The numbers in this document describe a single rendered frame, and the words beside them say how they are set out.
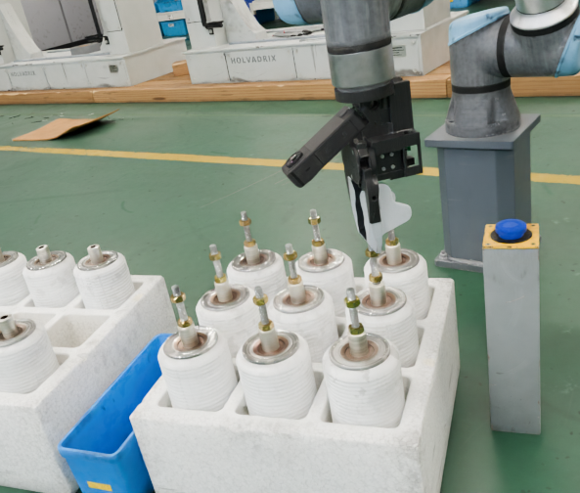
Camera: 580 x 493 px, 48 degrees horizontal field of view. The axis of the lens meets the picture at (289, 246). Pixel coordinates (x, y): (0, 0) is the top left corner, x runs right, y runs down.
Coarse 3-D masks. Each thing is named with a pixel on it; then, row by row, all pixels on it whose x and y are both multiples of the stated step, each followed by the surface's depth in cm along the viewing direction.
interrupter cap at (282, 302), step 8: (288, 288) 96; (304, 288) 96; (312, 288) 95; (280, 296) 95; (288, 296) 95; (312, 296) 93; (320, 296) 93; (280, 304) 93; (288, 304) 92; (296, 304) 92; (304, 304) 92; (312, 304) 91; (288, 312) 90; (296, 312) 90
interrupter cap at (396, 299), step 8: (368, 288) 92; (392, 288) 91; (360, 296) 91; (368, 296) 91; (392, 296) 89; (400, 296) 89; (360, 304) 89; (368, 304) 89; (384, 304) 88; (392, 304) 87; (400, 304) 87; (360, 312) 87; (368, 312) 86; (376, 312) 86; (384, 312) 86; (392, 312) 86
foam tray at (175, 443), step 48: (432, 288) 105; (432, 336) 92; (240, 384) 89; (432, 384) 84; (144, 432) 88; (192, 432) 85; (240, 432) 82; (288, 432) 79; (336, 432) 78; (384, 432) 76; (432, 432) 84; (192, 480) 89; (240, 480) 86; (288, 480) 83; (336, 480) 80; (384, 480) 77; (432, 480) 83
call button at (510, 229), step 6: (498, 222) 87; (504, 222) 87; (510, 222) 87; (516, 222) 86; (522, 222) 86; (498, 228) 86; (504, 228) 85; (510, 228) 85; (516, 228) 85; (522, 228) 85; (498, 234) 86; (504, 234) 85; (510, 234) 85; (516, 234) 84; (522, 234) 86
